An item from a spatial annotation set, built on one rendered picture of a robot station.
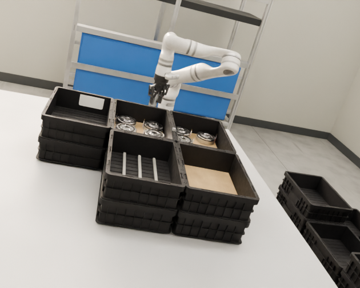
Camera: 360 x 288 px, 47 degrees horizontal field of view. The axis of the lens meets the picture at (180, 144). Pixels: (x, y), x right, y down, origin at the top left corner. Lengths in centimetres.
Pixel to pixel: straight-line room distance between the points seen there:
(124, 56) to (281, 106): 238
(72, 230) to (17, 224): 19
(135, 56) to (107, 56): 26
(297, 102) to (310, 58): 57
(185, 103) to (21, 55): 185
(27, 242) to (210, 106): 294
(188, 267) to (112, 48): 263
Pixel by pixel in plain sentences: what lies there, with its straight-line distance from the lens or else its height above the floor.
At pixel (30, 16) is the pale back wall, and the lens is 471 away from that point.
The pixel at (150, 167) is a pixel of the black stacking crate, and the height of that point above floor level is 83.
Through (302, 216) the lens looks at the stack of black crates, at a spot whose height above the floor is 48.
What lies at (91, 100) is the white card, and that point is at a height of 90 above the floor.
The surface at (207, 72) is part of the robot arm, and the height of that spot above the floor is 120.
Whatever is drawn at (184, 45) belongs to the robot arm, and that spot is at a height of 131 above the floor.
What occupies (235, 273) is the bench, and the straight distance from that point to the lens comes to 162.
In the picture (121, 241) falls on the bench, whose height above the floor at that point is 70.
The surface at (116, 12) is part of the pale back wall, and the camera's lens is 466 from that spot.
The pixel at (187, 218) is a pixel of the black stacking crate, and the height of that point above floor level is 80.
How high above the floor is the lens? 168
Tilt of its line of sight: 23 degrees down
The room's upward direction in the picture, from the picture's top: 16 degrees clockwise
